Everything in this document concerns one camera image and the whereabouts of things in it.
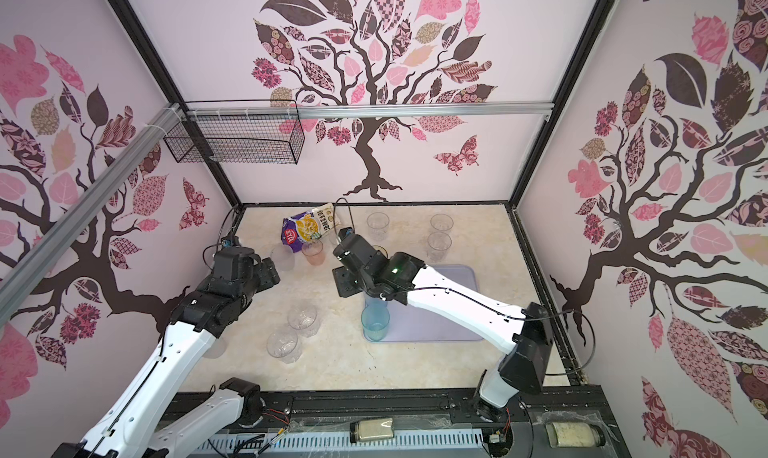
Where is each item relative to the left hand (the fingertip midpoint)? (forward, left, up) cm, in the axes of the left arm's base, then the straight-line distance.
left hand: (261, 272), depth 76 cm
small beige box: (-32, -29, -17) cm, 47 cm away
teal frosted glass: (-3, -29, -22) cm, 36 cm away
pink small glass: (+18, -7, -17) cm, 26 cm away
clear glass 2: (+23, -51, -19) cm, 59 cm away
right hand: (-2, -22, +3) cm, 22 cm away
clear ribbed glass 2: (-12, -3, -21) cm, 24 cm away
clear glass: (+34, -54, -19) cm, 66 cm away
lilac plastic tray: (-6, -40, -20) cm, 45 cm away
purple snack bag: (+33, -1, -21) cm, 39 cm away
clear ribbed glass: (-4, -7, -21) cm, 23 cm away
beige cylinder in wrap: (-34, -74, -15) cm, 82 cm away
